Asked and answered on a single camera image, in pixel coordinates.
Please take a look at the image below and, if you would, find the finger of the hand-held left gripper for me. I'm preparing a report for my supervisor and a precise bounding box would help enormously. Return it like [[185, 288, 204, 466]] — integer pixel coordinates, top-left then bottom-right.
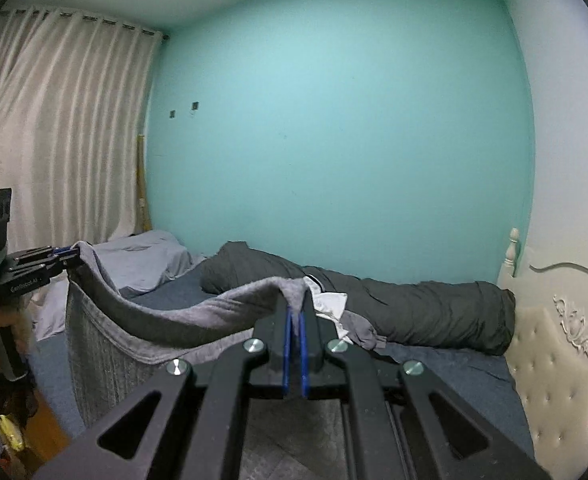
[[21, 257, 85, 281], [11, 245, 82, 265]]

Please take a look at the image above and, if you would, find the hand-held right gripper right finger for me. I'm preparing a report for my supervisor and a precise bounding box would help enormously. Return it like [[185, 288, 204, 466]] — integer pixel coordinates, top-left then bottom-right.
[[300, 304, 550, 480]]

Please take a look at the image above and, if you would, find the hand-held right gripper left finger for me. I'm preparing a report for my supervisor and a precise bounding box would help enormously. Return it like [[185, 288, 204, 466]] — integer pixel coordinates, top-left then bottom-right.
[[31, 295, 296, 480]]

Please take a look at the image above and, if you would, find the grey sweater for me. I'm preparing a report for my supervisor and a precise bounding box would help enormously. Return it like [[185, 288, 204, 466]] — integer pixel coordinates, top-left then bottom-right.
[[65, 241, 349, 480]]

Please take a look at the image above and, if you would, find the white crumpled cloth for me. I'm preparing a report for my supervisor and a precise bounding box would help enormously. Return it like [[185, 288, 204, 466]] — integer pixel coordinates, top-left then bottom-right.
[[308, 280, 349, 338]]

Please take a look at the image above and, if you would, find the light grey crumpled garment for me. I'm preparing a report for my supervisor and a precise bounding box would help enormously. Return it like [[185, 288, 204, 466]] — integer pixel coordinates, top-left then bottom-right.
[[341, 310, 387, 351]]

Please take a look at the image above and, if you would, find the lilac crumpled bed sheet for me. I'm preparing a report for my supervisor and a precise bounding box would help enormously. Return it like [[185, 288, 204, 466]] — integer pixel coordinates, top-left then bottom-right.
[[34, 230, 205, 343]]

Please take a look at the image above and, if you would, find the wooden strip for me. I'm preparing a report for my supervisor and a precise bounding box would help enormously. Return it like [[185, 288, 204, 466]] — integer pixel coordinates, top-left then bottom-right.
[[136, 132, 153, 233]]

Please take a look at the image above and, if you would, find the beige curtain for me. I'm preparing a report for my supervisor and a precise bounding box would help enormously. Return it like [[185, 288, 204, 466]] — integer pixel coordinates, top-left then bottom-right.
[[0, 7, 167, 281]]

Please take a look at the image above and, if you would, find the dark grey rolled duvet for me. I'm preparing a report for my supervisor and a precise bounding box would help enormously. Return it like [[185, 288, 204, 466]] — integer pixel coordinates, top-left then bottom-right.
[[200, 241, 516, 356]]

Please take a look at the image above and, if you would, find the blue patterned bed sheet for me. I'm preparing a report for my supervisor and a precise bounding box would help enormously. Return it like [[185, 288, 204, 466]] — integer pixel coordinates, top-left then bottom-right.
[[24, 272, 535, 461]]

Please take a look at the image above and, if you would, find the yellow packet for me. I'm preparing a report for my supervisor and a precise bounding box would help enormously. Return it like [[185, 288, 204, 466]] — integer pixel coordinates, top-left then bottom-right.
[[0, 412, 25, 453]]

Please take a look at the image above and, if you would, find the curtain rod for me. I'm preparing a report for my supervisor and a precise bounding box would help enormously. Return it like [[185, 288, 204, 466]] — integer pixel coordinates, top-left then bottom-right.
[[1, 7, 170, 41]]

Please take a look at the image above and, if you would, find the cream tufted headboard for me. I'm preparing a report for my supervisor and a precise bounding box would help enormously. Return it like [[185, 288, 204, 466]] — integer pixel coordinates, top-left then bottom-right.
[[496, 227, 588, 468]]

